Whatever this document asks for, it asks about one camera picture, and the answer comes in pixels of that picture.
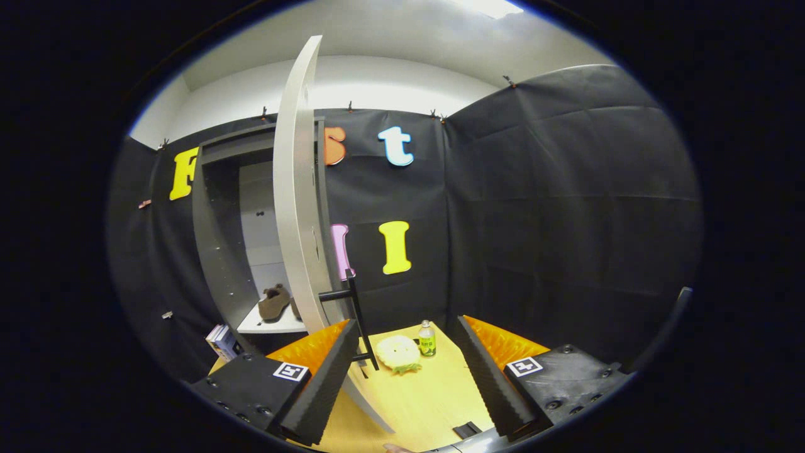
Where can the black backdrop cloth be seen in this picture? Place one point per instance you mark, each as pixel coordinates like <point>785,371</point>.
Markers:
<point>566,220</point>

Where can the small black flat object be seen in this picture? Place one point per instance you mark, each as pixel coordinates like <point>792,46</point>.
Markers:
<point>466,430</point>

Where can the long ceiling light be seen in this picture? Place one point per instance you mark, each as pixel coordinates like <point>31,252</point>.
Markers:
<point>490,6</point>

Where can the blue boxed book set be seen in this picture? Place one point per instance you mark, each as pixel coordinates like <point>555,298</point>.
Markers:
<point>223,343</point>

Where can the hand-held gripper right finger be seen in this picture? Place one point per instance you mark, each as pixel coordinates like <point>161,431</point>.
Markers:
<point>494,390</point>

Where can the beige shoe cabinet door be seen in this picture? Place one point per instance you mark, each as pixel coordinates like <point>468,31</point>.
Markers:
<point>292,189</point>

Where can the white round fabric item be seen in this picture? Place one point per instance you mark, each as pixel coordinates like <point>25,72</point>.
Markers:
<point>397,352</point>

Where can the grey shoe cabinet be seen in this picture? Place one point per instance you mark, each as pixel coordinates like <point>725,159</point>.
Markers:
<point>217,251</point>

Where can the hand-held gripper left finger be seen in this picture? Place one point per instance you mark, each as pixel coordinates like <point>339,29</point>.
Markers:
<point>327,390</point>

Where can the green label bottle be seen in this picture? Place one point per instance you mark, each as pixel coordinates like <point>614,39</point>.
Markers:
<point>427,343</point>

